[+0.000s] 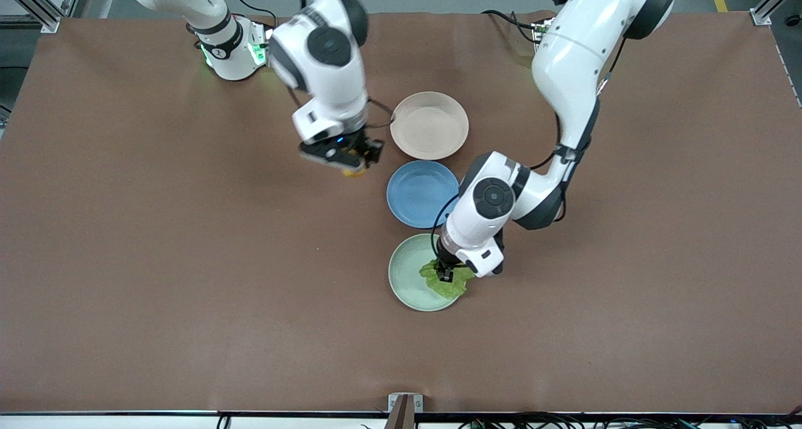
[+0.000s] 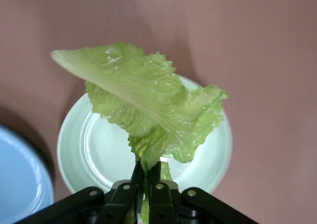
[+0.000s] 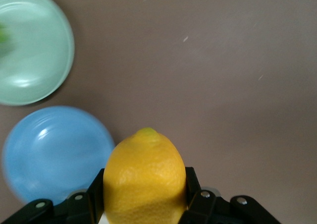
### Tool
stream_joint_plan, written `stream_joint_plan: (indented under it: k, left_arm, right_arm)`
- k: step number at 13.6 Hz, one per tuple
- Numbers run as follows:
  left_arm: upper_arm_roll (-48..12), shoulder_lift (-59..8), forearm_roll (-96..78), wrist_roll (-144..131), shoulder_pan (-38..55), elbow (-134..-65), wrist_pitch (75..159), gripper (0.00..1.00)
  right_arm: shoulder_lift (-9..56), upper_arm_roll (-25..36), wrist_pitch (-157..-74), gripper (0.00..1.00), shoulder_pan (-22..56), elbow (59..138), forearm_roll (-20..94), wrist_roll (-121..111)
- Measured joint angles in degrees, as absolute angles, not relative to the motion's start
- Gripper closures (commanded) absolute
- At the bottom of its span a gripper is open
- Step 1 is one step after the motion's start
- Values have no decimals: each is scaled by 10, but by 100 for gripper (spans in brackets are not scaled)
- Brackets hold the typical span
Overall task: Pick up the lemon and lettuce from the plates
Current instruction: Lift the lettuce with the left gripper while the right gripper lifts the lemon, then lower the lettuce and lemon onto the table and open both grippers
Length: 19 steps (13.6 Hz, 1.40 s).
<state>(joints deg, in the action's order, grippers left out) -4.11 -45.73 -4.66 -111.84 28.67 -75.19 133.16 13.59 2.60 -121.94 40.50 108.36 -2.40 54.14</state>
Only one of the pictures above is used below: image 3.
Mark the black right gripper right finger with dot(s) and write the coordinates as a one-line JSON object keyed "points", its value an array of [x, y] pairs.
{"points": [[210, 209]]}

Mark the yellow lemon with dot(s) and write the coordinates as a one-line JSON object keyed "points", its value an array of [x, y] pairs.
{"points": [[144, 179]]}

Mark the green lettuce leaf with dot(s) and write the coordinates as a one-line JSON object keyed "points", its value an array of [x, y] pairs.
{"points": [[3, 37]]}

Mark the light green round plate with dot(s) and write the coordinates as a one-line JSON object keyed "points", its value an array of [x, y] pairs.
{"points": [[37, 48]]}

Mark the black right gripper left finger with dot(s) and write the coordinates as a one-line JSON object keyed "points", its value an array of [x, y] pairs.
{"points": [[74, 206]]}

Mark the blue round plate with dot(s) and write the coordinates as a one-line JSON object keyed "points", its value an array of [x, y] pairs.
{"points": [[54, 154]]}

